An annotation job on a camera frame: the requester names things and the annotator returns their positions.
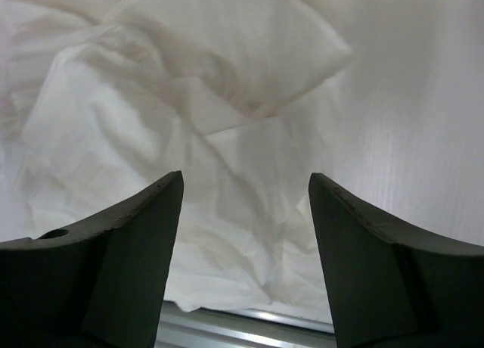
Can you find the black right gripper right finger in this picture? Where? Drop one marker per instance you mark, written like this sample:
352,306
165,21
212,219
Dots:
390,283

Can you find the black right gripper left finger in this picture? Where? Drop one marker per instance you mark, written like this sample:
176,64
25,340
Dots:
99,282

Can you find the white skirt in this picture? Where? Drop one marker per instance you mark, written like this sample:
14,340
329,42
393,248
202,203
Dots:
100,98

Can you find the aluminium frame rail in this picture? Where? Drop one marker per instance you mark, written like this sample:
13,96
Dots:
239,328

